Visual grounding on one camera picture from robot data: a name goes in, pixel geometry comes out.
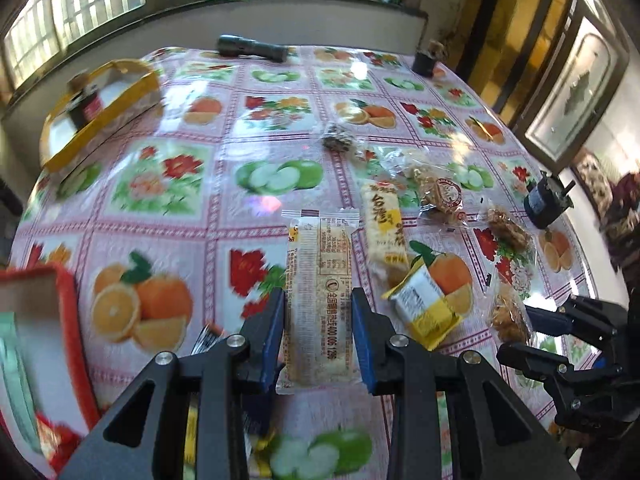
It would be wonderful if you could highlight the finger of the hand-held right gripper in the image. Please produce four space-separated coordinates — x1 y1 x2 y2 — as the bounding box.
524 294 623 356
496 341 601 396

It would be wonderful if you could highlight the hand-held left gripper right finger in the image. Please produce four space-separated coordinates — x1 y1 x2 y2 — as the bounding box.
350 287 581 480

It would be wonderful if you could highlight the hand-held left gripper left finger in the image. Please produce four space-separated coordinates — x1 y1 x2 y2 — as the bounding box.
57 287 288 480

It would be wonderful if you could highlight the yellow grey snack packet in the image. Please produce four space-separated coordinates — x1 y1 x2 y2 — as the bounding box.
382 262 463 353

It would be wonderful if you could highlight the long white rice cracker packet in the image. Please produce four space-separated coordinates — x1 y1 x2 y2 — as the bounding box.
275 207 362 396

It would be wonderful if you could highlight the yellow print rice cracker packet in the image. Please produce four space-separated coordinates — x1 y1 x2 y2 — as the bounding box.
360 180 408 286

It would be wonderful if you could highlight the red tray box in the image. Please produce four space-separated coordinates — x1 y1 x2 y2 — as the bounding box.
0 265 103 480

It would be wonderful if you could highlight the clear-wrapped peanut brittle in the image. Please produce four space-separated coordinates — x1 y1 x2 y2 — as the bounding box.
482 205 536 266
487 280 533 346

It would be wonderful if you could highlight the yellow foil wrapper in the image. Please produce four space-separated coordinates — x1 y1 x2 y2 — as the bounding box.
252 427 281 478

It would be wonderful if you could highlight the dark blue cylinder device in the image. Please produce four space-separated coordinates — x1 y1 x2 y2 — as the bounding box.
522 170 576 231

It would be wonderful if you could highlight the patterned dark cloth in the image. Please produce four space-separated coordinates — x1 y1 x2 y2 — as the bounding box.
572 150 640 271

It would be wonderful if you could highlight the floral fruit print tablecloth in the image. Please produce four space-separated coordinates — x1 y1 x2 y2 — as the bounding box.
10 45 601 480

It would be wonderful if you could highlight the clear-wrapped round cookie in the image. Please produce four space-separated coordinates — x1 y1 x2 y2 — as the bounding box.
412 165 473 228

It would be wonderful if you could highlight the small dark wrapped candy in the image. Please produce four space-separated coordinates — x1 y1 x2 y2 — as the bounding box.
321 122 356 153

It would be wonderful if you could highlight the wooden glass panel door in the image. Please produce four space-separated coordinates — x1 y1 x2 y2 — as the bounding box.
515 0 631 171

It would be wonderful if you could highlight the red snack packet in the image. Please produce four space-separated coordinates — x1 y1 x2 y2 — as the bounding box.
35 412 83 466

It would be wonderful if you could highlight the yellow tray box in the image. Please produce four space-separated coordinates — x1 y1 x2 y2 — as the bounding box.
40 59 163 173

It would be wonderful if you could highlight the small black cup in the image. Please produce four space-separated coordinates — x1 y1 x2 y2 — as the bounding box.
411 40 448 78

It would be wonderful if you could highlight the black flashlight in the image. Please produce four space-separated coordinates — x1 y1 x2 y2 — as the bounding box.
216 34 290 63

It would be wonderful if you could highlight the dark bottle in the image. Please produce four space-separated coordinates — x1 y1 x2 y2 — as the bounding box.
67 72 106 131

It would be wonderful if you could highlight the barred window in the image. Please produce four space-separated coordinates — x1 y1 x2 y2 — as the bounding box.
0 0 406 96

